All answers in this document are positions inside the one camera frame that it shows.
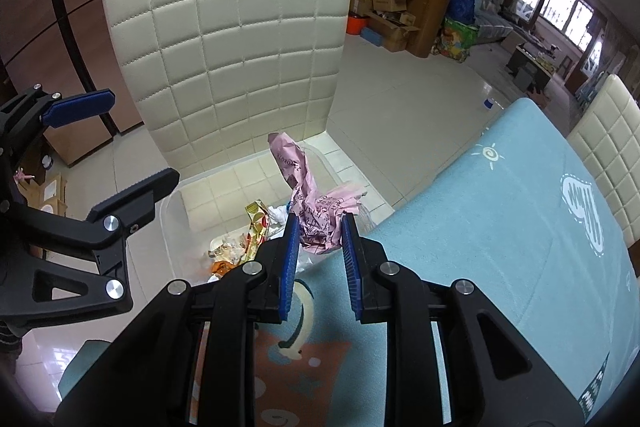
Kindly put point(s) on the red gold checkered snack wrapper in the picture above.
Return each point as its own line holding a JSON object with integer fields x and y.
{"x": 257, "y": 219}

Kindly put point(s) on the patterned sofa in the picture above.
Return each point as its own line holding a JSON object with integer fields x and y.
{"x": 492, "y": 14}

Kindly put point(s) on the orange bucket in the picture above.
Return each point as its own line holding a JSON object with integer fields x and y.
{"x": 358, "y": 27}

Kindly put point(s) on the pile of cardboard boxes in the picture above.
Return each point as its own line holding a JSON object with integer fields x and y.
{"x": 387, "y": 12}

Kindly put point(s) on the pink printed wrapper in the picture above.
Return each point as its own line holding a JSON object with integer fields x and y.
{"x": 310, "y": 202}

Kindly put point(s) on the green printed bag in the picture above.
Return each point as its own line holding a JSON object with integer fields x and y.
{"x": 455, "y": 42}

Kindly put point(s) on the clear plastic bin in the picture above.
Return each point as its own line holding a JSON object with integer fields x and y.
{"x": 172, "y": 227}

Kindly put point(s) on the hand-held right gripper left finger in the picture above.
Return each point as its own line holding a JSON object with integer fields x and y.
{"x": 289, "y": 267}

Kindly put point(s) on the cream quilted leather chair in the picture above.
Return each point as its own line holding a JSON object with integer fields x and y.
{"x": 225, "y": 32}
{"x": 607, "y": 142}

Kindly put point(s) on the blue bag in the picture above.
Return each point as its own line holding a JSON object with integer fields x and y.
{"x": 460, "y": 7}

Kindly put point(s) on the teal printed tablecloth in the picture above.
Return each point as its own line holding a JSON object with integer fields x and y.
{"x": 475, "y": 232}

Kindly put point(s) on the low coffee table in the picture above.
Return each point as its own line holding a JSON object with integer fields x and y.
{"x": 530, "y": 67}

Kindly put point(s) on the crumpled gold white wrapper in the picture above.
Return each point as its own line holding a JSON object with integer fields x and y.
{"x": 232, "y": 249}

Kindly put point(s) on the wooden wardrobe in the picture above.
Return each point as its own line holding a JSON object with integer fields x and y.
{"x": 30, "y": 7}

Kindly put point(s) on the barred window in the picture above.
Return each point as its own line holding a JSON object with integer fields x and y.
{"x": 560, "y": 7}

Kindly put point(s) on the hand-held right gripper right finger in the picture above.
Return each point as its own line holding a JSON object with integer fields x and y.
{"x": 351, "y": 267}

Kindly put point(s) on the orange crumpled wrapper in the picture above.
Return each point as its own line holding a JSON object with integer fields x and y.
{"x": 222, "y": 266}

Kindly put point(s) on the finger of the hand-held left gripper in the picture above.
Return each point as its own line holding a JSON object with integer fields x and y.
{"x": 80, "y": 104}
{"x": 135, "y": 197}

